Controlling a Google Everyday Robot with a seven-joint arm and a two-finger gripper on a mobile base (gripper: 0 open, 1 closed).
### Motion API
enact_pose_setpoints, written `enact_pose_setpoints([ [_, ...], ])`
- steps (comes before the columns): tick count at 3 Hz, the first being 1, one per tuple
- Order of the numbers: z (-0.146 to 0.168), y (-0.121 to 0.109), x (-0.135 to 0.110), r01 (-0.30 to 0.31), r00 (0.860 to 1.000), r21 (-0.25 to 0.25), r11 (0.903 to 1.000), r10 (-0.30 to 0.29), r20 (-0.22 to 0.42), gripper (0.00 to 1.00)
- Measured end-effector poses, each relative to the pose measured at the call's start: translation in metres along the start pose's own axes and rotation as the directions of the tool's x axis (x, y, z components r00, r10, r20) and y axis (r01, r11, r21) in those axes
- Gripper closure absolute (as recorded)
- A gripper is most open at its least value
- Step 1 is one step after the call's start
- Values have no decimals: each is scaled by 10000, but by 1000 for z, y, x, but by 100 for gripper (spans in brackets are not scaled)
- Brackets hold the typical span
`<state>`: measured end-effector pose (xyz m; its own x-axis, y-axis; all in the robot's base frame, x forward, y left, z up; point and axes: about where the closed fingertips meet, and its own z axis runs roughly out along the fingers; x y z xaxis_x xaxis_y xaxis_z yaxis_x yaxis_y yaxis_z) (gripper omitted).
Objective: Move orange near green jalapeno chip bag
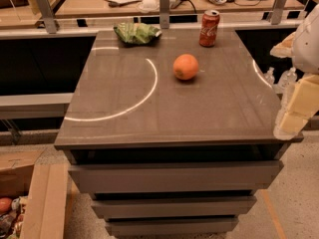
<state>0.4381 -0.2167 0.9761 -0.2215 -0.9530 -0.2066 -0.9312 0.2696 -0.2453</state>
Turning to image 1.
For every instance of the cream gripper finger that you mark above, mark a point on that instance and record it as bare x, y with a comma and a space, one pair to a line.
284, 48
301, 107

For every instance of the orange fruit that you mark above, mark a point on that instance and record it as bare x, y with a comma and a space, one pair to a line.
185, 67

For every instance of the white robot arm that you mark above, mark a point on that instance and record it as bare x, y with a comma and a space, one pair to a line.
305, 57

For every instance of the green jalapeno chip bag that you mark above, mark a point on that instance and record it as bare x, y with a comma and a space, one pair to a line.
136, 33

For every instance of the clear plastic bottle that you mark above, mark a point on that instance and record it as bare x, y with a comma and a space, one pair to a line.
287, 77
269, 77

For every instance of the red coca-cola can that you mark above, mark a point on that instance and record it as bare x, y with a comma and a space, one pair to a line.
208, 31

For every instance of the top grey drawer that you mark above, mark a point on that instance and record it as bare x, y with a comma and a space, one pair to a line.
175, 177

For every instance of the grey drawer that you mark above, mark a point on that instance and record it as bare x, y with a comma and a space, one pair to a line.
171, 226
173, 207
175, 177

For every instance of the middle grey drawer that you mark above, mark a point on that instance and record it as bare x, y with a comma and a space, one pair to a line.
173, 207

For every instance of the grey drawer cabinet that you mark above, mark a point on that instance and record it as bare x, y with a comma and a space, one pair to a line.
130, 108

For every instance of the bottom grey drawer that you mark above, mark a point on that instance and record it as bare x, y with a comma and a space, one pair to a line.
171, 226

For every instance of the cardboard box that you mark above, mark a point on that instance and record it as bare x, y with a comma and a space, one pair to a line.
45, 185

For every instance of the red item in box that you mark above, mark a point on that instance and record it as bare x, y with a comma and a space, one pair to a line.
5, 205

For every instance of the right metal bracket post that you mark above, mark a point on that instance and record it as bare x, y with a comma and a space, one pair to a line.
277, 10

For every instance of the metal bracket post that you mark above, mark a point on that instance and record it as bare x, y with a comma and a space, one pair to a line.
164, 14
48, 16
277, 10

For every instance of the middle metal bracket post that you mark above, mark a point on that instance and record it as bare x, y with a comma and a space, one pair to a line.
164, 14

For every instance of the left metal bracket post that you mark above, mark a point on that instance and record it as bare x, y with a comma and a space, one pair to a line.
48, 16

